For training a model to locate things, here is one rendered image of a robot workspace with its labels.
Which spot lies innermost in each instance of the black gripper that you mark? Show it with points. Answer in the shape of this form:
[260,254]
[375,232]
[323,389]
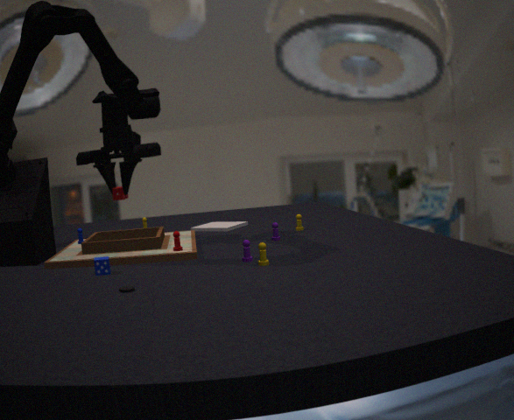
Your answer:
[116,138]

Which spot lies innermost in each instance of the blue pawn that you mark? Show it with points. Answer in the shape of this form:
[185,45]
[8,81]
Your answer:
[80,235]

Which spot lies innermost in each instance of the red pawn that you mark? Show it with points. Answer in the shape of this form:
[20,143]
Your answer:
[177,246]

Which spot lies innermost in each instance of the red die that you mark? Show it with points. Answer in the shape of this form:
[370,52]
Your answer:
[118,194]

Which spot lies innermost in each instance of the purple pawn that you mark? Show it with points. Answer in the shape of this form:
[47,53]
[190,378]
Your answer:
[246,251]
[275,232]

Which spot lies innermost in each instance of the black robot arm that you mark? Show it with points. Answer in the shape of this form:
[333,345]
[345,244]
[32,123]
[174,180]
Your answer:
[42,22]

